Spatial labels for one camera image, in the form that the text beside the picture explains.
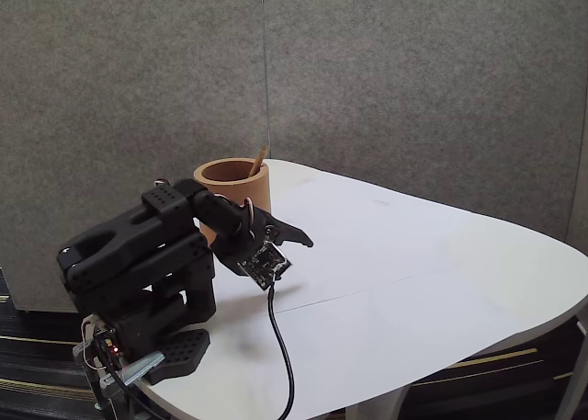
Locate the grey felt partition panel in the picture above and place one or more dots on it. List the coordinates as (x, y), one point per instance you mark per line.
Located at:
(413, 71)
(115, 71)
(581, 162)

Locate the bare camera circuit board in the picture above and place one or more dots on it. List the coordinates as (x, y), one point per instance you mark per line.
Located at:
(266, 264)

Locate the white table leg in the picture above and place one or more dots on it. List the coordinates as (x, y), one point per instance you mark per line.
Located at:
(367, 411)
(568, 397)

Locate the metal table clamp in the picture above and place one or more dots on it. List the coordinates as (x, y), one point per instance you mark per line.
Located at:
(142, 365)

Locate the brown cylindrical pen holder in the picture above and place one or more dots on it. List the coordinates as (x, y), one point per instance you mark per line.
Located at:
(239, 190)

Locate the brown pen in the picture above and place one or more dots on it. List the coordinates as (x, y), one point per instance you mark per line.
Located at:
(258, 162)

